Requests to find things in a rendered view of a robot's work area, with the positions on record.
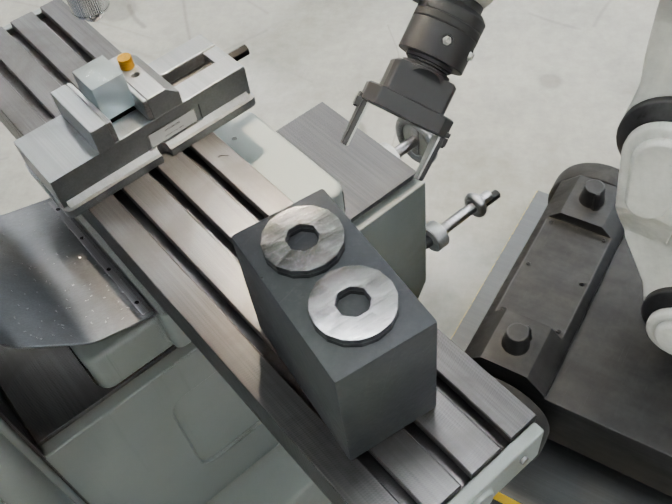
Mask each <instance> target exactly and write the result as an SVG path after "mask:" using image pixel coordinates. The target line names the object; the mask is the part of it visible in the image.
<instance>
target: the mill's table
mask: <svg viewBox="0 0 672 504"><path fill-rule="evenodd" d="M121 53H122V52H121V51H120V50H119V49H117V48H116V47H115V46H114V45H113V44H112V43H111V42H109V41H108V40H107V39H106V38H105V37H104V36H103V35H101V34H100V33H99V32H98V31H97V30H96V29H95V28H93V27H92V26H91V25H90V24H89V23H88V22H87V21H85V20H82V19H78V18H76V17H74V16H73V15H72V12H71V10H70V8H69V6H68V5H67V4H66V3H65V2H64V1H63V0H53V1H51V2H49V3H47V4H45V5H43V6H41V7H40V8H39V9H37V10H35V11H33V12H32V11H31V12H29V13H27V14H25V15H23V16H21V17H19V18H17V19H15V20H13V21H11V22H10V23H9V24H7V25H5V26H3V27H0V121H1V122H2V123H3V125H4V126H5V127H6V128H7V129H8V130H9V132H10V133H11V134H12V135H13V136H14V137H15V138H16V140H17V139H19V138H21V137H22V136H24V135H26V134H28V133H29V132H31V131H33V130H35V129H36V128H38V127H40V126H42V125H43V124H45V123H47V122H49V121H51V120H52V119H54V118H56V117H58V116H59V115H61V114H60V112H59V110H58V108H57V106H56V104H55V102H54V100H53V98H52V96H51V94H50V93H51V92H52V91H54V90H56V89H58V88H60V87H61V86H63V85H65V84H68V83H72V84H73V85H74V86H75V87H76V88H77V89H78V90H79V91H80V89H79V87H78V84H77V82H76V80H75V78H74V76H73V74H72V71H74V70H76V69H78V68H80V67H82V66H83V65H85V64H87V63H89V62H91V61H92V60H94V59H96V58H98V57H100V56H102V55H103V56H104V57H105V58H106V59H107V60H110V59H112V58H114V57H116V56H118V55H119V54H121ZM80 92H81V91H80ZM162 156H163V158H164V161H165V162H164V163H162V164H160V165H159V166H157V167H156V168H154V169H152V170H151V171H149V172H148V173H146V174H144V175H143V176H141V177H140V178H138V179H136V180H135V181H133V182H132V183H130V184H128V185H127V186H125V187H124V188H122V189H120V190H119V191H117V192H116V193H114V194H112V195H111V196H109V197H108V198H106V199H104V200H103V201H101V202H100V203H98V204H97V205H95V206H93V207H92V208H90V209H89V210H87V211H85V212H84V213H82V214H81V215H82V216H83V217H84V218H85V219H86V220H87V221H88V223H89V224H90V225H91V226H92V227H93V228H94V230H95V231H96V232H97V233H98V234H99V235H100V236H101V238H102V239H103V240H104V241H105V242H106V243H107V245H108V246H109V247H110V248H111V249H112V250H113V251H114V253H115V254H116V255H117V256H118V257H119V258H120V260H121V261H122V262H123V263H124V264H125V265H126V266H127V268H128V269H129V270H130V271H131V272H132V273H133V275H134V276H135V277H136V278H137V279H138V280H139V281H140V283H141V284H142V285H143V286H144V287H145V288H146V289H147V291H148V292H149V293H150V294H151V295H152V296H153V298H154V299H155V300H156V301H157V302H158V303H159V304H160V306H161V307H162V308H163V309H164V310H165V311H166V313H167V314H168V315H169V316H170V317H171V318H172V319H173V321H174V322H175V323H176V324H177V325H178V326H179V328H180V329H181V330H182V331H183V332H184V333H185V334H186V336H187V337H188V338H189V339H190V340H191V341H192V343H193V344H194V345H195V346H196V347H197V348H198V349H199V351H200V352H201V353H202V354H203V355H204V356H205V358H206V359H207V360H208V361H209V362H210V363H211V364H212V366H213V367H214V368H215V369H216V370H217V371H218V373H219V374H220V375H221V376H222V377H223V378H224V379H225V381H226V382H227V383H228V384H229V385H230V386H231V388H232V389H233V390H234V391H235V392H236V393H237V394H238V396H239V397H240V398H241V399H242V400H243V401H244V403H245V404H246V405H247V406H248V407H249V408H250V409H251V411H252V412H253V413H254V414H255V415H256V416H257V418H258V419H259V420H260V421H261V422H262V423H263V424H264V426H265V427H266V428H267V429H268V430H269V431H270V432H271V434H272V435H273V436H274V437H275V438H276V439H277V441H278V442H279V443H280V444H281V445H282V446H283V447H284V449H285V450H286V451H287V452H288V453H289V454H290V456H291V457H292V458H293V459H294V460H295V461H296V462H297V464H298V465H299V466H300V467H301V468H302V469H303V471H304V472H305V473H306V474H307V475H308V476H309V477H310V479H311V480H312V481H313V482H314V483H315V484H316V486H317V487H318V488H319V489H320V490H321V491H322V492H323V494H324V495H325V496H326V497H327V498H328V499H329V501H330V502H331V503H332V504H490V503H491V502H492V500H493V497H494V496H495V495H496V494H497V493H498V492H499V491H500V490H501V489H502V488H503V487H504V486H505V485H507V484H508V483H509V482H510V481H511V480H512V479H513V478H514V477H515V476H516V475H517V474H518V473H519V472H520V471H521V470H522V469H523V468H524V467H525V466H526V465H528V464H529V463H530V462H531V461H532V460H533V459H534V458H535V457H536V456H537V455H538V451H539V448H540V444H541V440H542V437H543V433H544V430H543V429H542V428H541V427H540V426H539V425H538V424H536V423H535V420H536V416H537V415H536V414H535V413H534V412H533V411H532V410H530V409H529V408H528V407H527V406H526V405H525V404H524V403H522V402H521V401H520V400H519V399H518V398H517V397H516V396H514V395H513V394H512V393H511V392H510V391H509V390H508V389H506V388H505V387H504V386H503V385H502V384H501V383H500V382H498V381H497V380H496V379H495V378H494V377H493V376H492V375H490V374H489V373H488V372H487V371H486V370H485V369H484V368H482V367H481V366H480V365H479V364H478V363H477V362H476V361H474V360H473V359H472V358H471V357H470V356H469V355H468V354H466V353H465V352H464V351H463V350H462V349H461V348H460V347H458V346H457V345H456V344H455V343H454V342H453V341H452V340H450V339H449V338H448V337H447V336H446V335H445V334H444V333H442V332H441V331H440V330H439V329H438V328H437V377H436V407H435V408H434V409H432V410H430V411H429V412H427V413H426V414H424V415H423V416H421V417H419V418H418V419H416V420H415V421H413V422H412V423H410V424H408V425H407V426H405V427H404V428H402V429H401V430H399V431H397V432H396V433H394V434H393V435H391V436H389V437H388V438H386V439H385V440H383V441H382V442H380V443H378V444H377V445H375V446H374V447H372V448H371V449H369V450H367V451H366V452H364V453H363V454H361V455H360V456H358V457H356V458H355V459H353V460H350V459H348V457H347V456H346V454H345V453H344V451H343V450H342V448H341V447H340V445H339V444H338V442H337V441H336V439H335V438H334V436H333V435H332V433H331V432H330V430H329V429H328V427H327V426H326V424H325V423H324V421H323V420H322V418H321V417H320V415H319V414H318V412H317V411H316V409H315V408H314V407H313V405H312V404H311V402H310V401H309V399H308V398H307V396H306V395H305V393H304V392H303V390H302V389H301V387H300V386H299V384H298V383H297V381H296V380H295V378H294V377H293V375H292V374H291V372H290V371H289V369H288V368H287V366H286V365H285V363H284V362H283V360H282V359H281V357H280V356H279V354H278V353H277V351H276V350H275V348H274V347H273V345H272V344H271V342H270V341H269V339H268V338H267V336H266V335H265V333H264V332H263V330H262V329H261V327H260V325H259V322H258V319H257V316H256V313H255V310H254V307H253V304H252V300H251V297H250V294H249V291H248V288H247V285H246V282H245V279H244V276H243V273H242V270H241V267H240V264H239V260H238V257H237V254H236V251H235V248H234V245H233V242H232V236H233V235H234V234H236V233H238V232H240V231H241V230H243V229H245V228H247V227H249V226H251V225H253V224H255V223H257V222H259V221H261V220H263V219H264V218H266V217H268V216H270V215H272V214H274V213H276V212H278V211H280V210H282V209H284V208H286V207H287V206H289V205H291V204H293V203H294V202H293V201H291V200H290V199H289V198H288V197H287V196H286V195H285V194H283V193H282V192H281V191H280V190H279V189H278V188H277V187H275V186H274V185H273V184H272V183H271V182H270V181H269V180H267V179H266V178H265V177H264V176H263V175H262V174H260V173H259V172H258V171H257V170H256V169H255V168H254V167H252V166H251V165H250V164H249V163H248V162H247V161H246V160H244V159H243V158H242V157H241V156H240V155H239V154H238V153H236V152H235V151H234V150H233V149H232V148H231V147H230V146H228V145H227V144H226V143H225V142H224V141H223V140H222V139H220V138H219V137H218V136H217V135H216V134H215V133H214V132H212V133H210V134H208V135H207V136H205V137H204V138H202V139H200V140H199V141H197V142H196V143H194V144H192V145H191V146H189V147H188V148H186V149H184V150H183V151H181V152H180V153H178V154H176V155H175V156H173V155H172V154H171V153H170V152H165V153H163V154H162Z"/></svg>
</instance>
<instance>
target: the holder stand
mask: <svg viewBox="0 0 672 504"><path fill-rule="evenodd" d="M232 242H233V245H234V248H235V251H236V254H237V257H238V260H239V264H240V267H241V270H242V273H243V276H244V279H245V282H246V285H247V288H248V291H249V294H250V297H251V300H252V304H253V307H254V310H255V313H256V316H257V319H258V322H259V325H260V327H261V329H262V330H263V332H264V333H265V335H266V336H267V338H268V339H269V341H270V342H271V344H272V345H273V347H274V348H275V350H276V351H277V353H278V354H279V356H280V357H281V359H282V360H283V362H284V363H285V365H286V366H287V368H288V369H289V371H290V372H291V374H292V375H293V377H294V378H295V380H296V381H297V383H298V384H299V386H300V387H301V389H302V390H303V392H304V393H305V395H306V396H307V398H308V399H309V401H310V402H311V404H312V405H313V407H314V408H315V409H316V411H317V412H318V414H319V415H320V417H321V418H322V420H323V421H324V423H325V424H326V426H327V427H328V429H329V430H330V432H331V433H332V435H333V436H334V438H335V439H336V441H337V442H338V444H339V445H340V447H341V448H342V450H343V451H344V453H345V454H346V456H347V457H348V459H350V460H353V459H355V458H356V457H358V456H360V455H361V454H363V453H364V452H366V451H367V450H369V449H371V448H372V447H374V446H375V445H377V444H378V443H380V442H382V441H383V440H385V439H386V438H388V437H389V436H391V435H393V434H394V433H396V432H397V431H399V430H401V429H402V428H404V427H405V426H407V425H408V424H410V423H412V422H413V421H415V420H416V419H418V418H419V417H421V416H423V415H424V414H426V413H427V412H429V411H430V410H432V409H434V408H435V407H436V377H437V321H436V319H435V318H434V317H433V316H432V315H431V314H430V312H429V311H428V310H427V309H426V308H425V307H424V305H423V304H422V303H421V302H420V301H419V300H418V298H417V297H416V296H415V295H414V294H413V293H412V291H411V290H410V289H409V288H408V287H407V286H406V284H405V283H404V282H403V281H402V280H401V279H400V277H399V276H398V275H397V274H396V273H395V272H394V270H393V269H392V268H391V267H390V266H389V265H388V263H387V262H386V261H385V260H384V259H383V258H382V256H381V255H380V254H379V253H378V252H377V251H376V249H375V248H374V247H373V246H372V245H371V244H370V242H369V241H368V240H367V239H366V238H365V237H364V235H363V234H362V233H361V232H360V231H359V230H358V229H357V227H356V226H355V225H354V224H353V223H352V222H351V220H350V219H349V218H348V217H347V216H346V215H345V213H344V212H343V211H342V210H341V209H340V208H339V206H338V205H337V204H336V203H335V202H334V201H333V199H332V198H331V197H330V196H329V195H328V194H327V192H326V191H325V190H324V189H320V190H318V191H316V192H314V193H312V194H310V195H309V196H307V197H305V198H303V199H301V200H299V201H297V202H295V203H293V204H291V205H289V206H287V207H286V208H284V209H282V210H280V211H278V212H276V213H274V214H272V215H270V216H268V217H266V218H264V219H263V220H261V221H259V222H257V223H255V224H253V225H251V226H249V227H247V228H245V229H243V230H241V231H240V232H238V233H236V234H234V235H233V236H232Z"/></svg>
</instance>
